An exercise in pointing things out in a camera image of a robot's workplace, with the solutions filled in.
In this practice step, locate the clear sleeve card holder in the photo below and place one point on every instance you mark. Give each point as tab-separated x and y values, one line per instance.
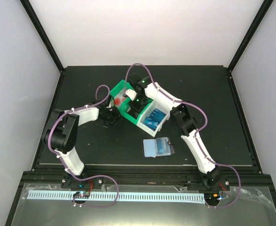
149	148

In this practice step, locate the right black frame post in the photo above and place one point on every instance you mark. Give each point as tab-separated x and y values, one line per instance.
266	4

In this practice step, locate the right circuit board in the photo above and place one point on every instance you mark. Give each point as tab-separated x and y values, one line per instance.
215	197

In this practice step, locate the green double compartment bin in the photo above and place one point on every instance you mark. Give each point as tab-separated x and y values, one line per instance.
118	91

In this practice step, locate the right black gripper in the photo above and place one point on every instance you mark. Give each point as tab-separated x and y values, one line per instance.
137	108

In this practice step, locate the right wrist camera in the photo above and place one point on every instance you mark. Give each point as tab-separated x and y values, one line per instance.
133	90

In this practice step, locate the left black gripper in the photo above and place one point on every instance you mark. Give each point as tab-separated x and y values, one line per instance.
117	115

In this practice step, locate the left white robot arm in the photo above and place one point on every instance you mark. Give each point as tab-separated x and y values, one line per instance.
60	133

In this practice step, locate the white slotted cable duct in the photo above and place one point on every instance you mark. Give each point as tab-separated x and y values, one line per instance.
119	197

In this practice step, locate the blue cards in bin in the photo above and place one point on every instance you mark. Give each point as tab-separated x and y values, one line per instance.
154	119

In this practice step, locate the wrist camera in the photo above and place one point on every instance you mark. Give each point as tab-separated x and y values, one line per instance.
110	102
133	90

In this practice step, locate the left circuit board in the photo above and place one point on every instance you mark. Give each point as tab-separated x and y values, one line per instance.
81	195

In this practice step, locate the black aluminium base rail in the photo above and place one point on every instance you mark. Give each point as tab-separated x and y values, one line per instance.
148	175

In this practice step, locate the blue credit card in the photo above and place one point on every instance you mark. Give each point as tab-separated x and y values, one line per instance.
162	147

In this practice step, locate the red and white cards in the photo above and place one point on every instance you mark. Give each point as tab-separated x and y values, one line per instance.
119	101

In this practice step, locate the black frame post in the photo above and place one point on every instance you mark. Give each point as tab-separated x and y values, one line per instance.
266	4
42	33

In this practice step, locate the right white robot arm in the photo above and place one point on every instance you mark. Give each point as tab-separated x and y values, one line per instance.
177	110

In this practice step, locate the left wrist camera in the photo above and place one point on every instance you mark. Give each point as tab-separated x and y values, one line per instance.
110	102

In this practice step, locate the white plastic card bin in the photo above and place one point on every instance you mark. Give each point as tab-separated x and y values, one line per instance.
146	112

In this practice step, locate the circuit board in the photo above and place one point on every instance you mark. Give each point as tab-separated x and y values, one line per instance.
215	197
81	195

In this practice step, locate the left black frame post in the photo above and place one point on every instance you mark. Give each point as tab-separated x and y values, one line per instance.
42	33

